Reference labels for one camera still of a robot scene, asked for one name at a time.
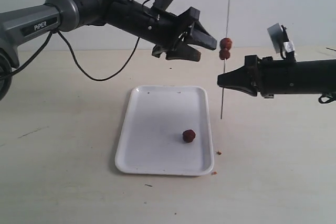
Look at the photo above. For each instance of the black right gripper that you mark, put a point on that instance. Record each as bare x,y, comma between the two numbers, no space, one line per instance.
265,75

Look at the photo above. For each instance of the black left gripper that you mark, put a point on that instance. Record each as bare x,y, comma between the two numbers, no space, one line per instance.
165,30

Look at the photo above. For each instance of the red meatball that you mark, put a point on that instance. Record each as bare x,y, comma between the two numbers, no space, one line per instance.
226,43
188,136
224,54

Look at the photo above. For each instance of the thin metal skewer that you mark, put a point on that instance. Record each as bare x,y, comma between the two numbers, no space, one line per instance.
224,63

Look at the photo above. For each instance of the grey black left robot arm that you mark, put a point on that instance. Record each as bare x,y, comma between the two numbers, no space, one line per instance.
52,17

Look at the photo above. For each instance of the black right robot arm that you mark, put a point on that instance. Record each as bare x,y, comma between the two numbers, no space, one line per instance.
314,77

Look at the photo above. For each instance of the white plastic tray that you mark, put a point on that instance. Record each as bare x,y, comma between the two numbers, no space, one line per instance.
151,140

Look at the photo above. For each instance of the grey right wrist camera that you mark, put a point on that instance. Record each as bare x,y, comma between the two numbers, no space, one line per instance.
281,42

